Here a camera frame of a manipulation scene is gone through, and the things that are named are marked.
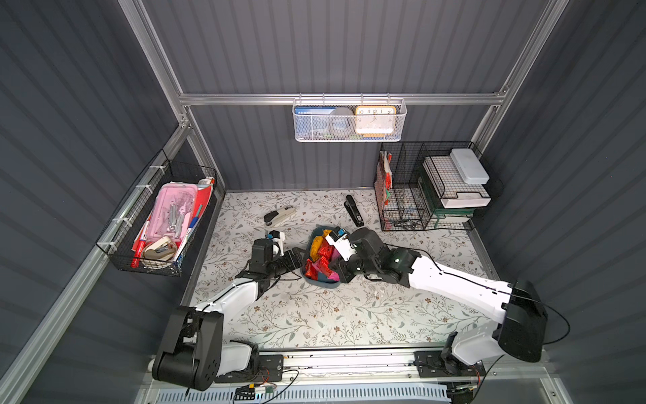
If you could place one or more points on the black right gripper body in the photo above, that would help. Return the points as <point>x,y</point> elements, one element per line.
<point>344,268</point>

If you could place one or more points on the white wire wall basket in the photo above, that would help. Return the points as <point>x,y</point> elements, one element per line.
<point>352,104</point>

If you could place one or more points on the pink pencil case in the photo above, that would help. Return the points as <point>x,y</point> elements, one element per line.
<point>172,211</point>

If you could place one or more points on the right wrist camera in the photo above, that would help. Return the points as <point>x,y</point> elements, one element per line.
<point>338,238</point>

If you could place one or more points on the white paper tray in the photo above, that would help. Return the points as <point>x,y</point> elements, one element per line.
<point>450,187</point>

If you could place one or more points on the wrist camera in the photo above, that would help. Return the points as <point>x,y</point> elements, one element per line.
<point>277,238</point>
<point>338,238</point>

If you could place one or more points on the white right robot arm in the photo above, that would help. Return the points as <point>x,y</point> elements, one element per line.
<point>517,318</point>

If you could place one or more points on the white flat box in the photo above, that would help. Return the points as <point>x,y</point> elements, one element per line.
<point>469,167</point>

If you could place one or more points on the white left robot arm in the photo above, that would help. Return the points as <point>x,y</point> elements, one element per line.
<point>193,352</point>

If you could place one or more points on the grey tape roll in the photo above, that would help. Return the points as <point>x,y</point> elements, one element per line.
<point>341,123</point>

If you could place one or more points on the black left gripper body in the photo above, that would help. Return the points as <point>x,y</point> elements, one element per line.
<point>293,259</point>

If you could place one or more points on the yellow white alarm clock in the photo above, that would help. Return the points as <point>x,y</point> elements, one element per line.
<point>376,120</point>

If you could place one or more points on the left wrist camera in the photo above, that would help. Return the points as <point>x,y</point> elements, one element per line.
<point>277,238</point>

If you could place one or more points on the yellow tea bag in box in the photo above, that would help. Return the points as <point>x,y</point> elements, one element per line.
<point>317,242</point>

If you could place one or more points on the white and black stapler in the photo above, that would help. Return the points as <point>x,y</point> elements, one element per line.
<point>276,217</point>

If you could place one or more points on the blue box in basket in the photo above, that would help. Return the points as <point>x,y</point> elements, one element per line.
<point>311,122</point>

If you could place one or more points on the teal plastic storage box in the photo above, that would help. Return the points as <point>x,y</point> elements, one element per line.
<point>323,284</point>

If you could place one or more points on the black wire desk organizer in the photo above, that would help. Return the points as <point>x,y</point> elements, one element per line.
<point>405,196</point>

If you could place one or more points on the black wire side basket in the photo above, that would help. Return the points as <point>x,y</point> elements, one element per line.
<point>120,244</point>

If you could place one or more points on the red marker pen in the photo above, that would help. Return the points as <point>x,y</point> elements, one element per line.
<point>140,246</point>

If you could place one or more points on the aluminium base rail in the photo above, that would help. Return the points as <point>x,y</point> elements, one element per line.
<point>373,375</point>

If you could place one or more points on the red tea bag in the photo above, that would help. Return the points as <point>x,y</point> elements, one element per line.
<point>327,252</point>
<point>321,267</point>

